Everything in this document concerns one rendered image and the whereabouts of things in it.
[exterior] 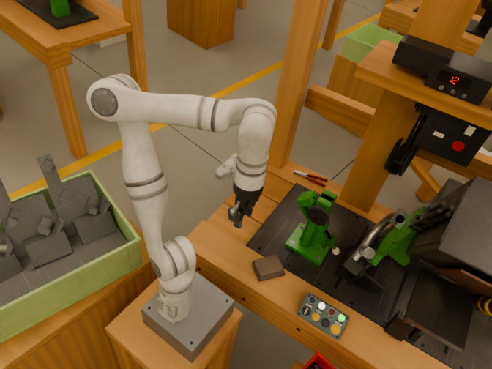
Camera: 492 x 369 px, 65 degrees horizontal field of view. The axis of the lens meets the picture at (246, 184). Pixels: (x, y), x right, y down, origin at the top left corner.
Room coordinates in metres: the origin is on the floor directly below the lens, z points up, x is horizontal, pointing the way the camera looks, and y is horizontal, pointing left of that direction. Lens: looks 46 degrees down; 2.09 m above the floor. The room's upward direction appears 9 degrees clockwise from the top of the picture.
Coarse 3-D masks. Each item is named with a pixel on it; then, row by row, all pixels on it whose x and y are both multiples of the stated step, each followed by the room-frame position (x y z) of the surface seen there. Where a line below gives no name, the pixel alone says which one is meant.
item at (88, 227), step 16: (48, 160) 0.91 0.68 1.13; (48, 176) 0.88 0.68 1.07; (48, 192) 0.85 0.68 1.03; (80, 192) 0.91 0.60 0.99; (64, 208) 0.85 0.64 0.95; (80, 208) 0.87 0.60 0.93; (96, 208) 0.90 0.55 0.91; (64, 224) 0.82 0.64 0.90; (80, 224) 0.81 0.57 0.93; (96, 224) 0.84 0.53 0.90; (112, 224) 0.87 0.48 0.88
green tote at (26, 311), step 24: (96, 192) 1.02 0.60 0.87; (120, 216) 0.85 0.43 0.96; (96, 264) 0.65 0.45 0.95; (120, 264) 0.71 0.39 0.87; (48, 288) 0.54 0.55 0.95; (72, 288) 0.59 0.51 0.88; (96, 288) 0.63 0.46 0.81; (0, 312) 0.44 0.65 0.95; (24, 312) 0.48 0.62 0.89; (48, 312) 0.52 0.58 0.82; (0, 336) 0.42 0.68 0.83
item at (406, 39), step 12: (408, 36) 1.17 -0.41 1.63; (408, 48) 1.11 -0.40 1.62; (420, 48) 1.10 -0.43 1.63; (432, 48) 1.11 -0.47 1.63; (444, 48) 1.12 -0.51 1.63; (396, 60) 1.12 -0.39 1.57; (408, 60) 1.11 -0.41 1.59; (420, 60) 1.09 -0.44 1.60; (432, 60) 1.08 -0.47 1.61; (444, 60) 1.07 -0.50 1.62; (420, 72) 1.09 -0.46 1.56
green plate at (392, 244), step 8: (424, 208) 0.82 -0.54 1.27; (408, 224) 0.80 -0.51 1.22; (392, 232) 0.83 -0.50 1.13; (400, 232) 0.78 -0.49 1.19; (408, 232) 0.74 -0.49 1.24; (416, 232) 0.73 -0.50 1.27; (384, 240) 0.82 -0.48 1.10; (392, 240) 0.77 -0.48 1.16; (400, 240) 0.74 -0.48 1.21; (408, 240) 0.74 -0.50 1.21; (384, 248) 0.76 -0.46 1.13; (392, 248) 0.74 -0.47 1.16; (400, 248) 0.74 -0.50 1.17; (392, 256) 0.74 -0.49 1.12; (400, 256) 0.73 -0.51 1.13; (408, 256) 0.73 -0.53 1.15
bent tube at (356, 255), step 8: (392, 216) 0.86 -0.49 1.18; (400, 216) 0.86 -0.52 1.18; (408, 216) 0.83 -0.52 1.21; (376, 224) 0.91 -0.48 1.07; (384, 224) 0.89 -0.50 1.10; (392, 224) 0.82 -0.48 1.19; (400, 224) 0.82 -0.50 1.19; (376, 232) 0.88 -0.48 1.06; (368, 240) 0.86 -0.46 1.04; (352, 256) 0.81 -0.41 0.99; (360, 256) 0.81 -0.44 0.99
